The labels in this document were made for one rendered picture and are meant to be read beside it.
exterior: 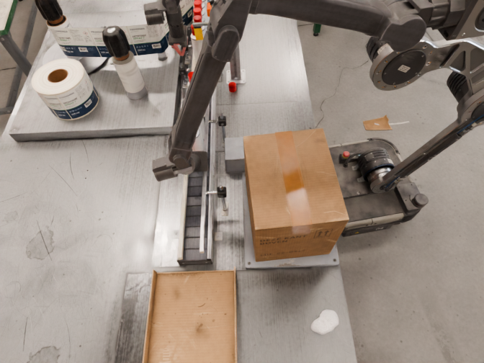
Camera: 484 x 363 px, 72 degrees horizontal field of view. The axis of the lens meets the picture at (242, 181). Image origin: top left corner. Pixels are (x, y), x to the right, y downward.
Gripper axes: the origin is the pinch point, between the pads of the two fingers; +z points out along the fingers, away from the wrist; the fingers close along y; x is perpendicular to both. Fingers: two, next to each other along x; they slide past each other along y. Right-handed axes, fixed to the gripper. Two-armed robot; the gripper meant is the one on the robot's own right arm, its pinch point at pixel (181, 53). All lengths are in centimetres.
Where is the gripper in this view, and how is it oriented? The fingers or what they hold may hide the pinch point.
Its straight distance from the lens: 145.5
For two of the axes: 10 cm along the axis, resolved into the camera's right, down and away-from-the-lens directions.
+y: 0.3, 8.6, -5.0
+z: 0.1, 5.0, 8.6
